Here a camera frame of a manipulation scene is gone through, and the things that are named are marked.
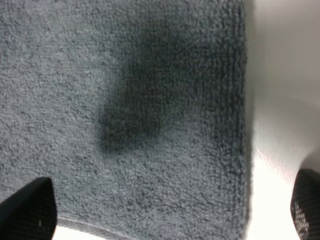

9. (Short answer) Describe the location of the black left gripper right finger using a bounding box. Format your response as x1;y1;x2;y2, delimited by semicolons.
290;169;320;240

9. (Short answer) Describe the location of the grey towel with orange dots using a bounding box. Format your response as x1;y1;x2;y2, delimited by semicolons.
0;0;248;240

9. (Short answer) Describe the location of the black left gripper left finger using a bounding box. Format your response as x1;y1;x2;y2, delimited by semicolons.
0;177;57;240

